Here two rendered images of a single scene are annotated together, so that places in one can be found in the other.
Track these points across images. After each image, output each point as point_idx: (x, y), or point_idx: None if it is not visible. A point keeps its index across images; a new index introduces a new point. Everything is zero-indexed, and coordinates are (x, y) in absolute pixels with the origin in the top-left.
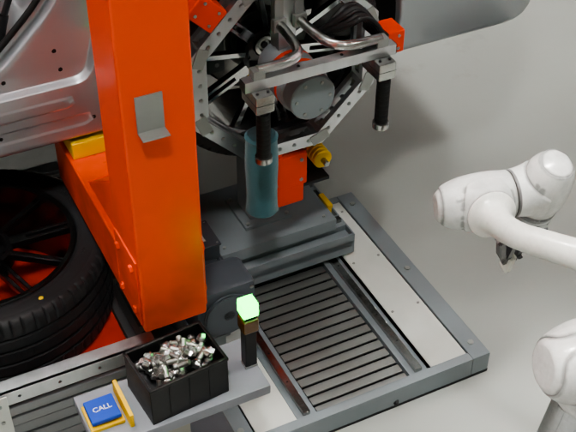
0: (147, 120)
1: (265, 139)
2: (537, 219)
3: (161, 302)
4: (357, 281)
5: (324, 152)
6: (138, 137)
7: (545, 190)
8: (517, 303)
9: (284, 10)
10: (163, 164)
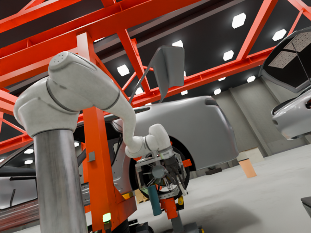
0: (91, 158)
1: (140, 179)
2: (160, 150)
3: (96, 222)
4: None
5: (180, 199)
6: (90, 163)
7: (150, 132)
8: None
9: (155, 156)
10: (95, 170)
